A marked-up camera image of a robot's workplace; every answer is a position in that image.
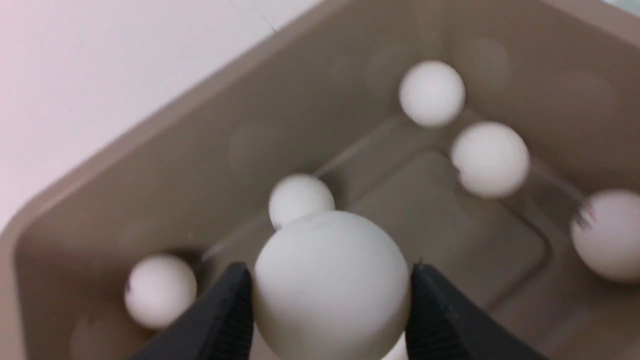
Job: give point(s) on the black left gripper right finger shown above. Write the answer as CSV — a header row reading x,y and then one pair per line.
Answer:
x,y
445,325

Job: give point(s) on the white ball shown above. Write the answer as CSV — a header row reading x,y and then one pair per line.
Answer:
x,y
159,289
606,234
399,350
432,94
331,286
298,195

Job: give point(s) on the white ball logo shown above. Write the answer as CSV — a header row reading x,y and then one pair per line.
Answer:
x,y
492,159

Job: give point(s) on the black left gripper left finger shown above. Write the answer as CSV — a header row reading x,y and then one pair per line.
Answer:
x,y
218,326

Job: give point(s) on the olive plastic bin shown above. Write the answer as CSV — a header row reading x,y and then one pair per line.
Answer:
x,y
321,96

